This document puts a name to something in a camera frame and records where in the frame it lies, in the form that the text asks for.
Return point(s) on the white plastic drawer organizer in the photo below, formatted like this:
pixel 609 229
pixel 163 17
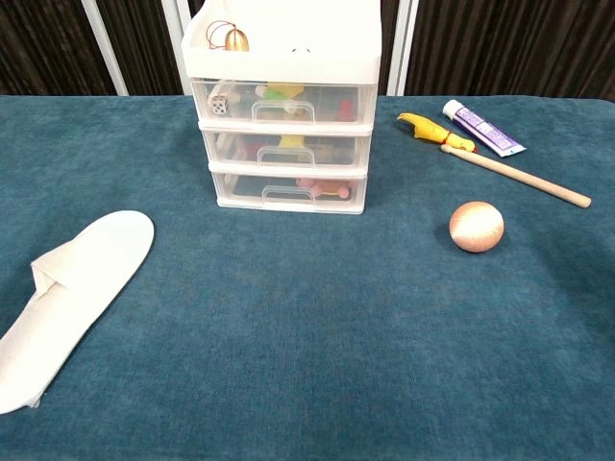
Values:
pixel 288 62

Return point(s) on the cream and yellow toy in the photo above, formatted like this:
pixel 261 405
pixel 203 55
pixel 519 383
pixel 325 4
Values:
pixel 291 141

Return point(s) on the teal tablecloth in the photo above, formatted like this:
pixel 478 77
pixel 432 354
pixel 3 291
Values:
pixel 288 336

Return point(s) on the clear drawer with yellow toy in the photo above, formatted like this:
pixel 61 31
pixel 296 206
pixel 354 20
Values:
pixel 284 156

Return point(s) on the yellow toy claw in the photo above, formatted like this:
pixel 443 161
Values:
pixel 430 130

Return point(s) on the clear drawer with die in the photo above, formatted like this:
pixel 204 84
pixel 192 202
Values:
pixel 331 104

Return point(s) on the white frame post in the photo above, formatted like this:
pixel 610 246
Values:
pixel 174 43
pixel 106 48
pixel 403 48

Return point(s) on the wooden stick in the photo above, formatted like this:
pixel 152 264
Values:
pixel 519 177

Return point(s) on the white die with black dots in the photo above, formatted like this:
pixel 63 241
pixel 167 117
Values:
pixel 217 105

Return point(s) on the white cloth slipper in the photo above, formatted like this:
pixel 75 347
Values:
pixel 81 288

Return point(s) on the clear drawer with pink toy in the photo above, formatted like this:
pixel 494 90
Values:
pixel 284 195

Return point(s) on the white and purple tube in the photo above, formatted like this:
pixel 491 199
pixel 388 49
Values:
pixel 483 128

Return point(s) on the small red toy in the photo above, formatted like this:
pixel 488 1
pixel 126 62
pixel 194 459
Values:
pixel 345 109

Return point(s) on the orange wooden ball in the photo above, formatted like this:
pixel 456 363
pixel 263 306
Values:
pixel 476 225

